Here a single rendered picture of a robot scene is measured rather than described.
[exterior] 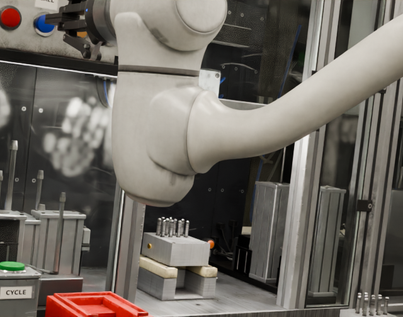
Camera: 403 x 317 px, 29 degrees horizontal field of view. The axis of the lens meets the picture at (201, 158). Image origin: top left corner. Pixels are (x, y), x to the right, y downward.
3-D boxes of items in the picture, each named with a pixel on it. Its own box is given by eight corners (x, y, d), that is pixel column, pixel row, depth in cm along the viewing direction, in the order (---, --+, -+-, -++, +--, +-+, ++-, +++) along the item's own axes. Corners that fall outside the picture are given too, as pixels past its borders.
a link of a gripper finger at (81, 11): (89, 10, 111) (90, 0, 111) (58, 12, 121) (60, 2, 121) (114, 14, 113) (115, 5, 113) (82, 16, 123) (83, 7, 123)
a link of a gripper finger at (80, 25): (113, 21, 114) (112, 31, 114) (81, 25, 123) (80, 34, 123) (89, 16, 111) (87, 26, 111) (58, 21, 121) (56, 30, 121)
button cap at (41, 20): (36, 31, 129) (38, 12, 129) (33, 31, 131) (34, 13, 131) (54, 34, 131) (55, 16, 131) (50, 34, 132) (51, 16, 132)
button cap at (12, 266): (2, 278, 120) (3, 266, 119) (-6, 272, 123) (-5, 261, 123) (27, 278, 122) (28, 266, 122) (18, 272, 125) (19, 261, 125)
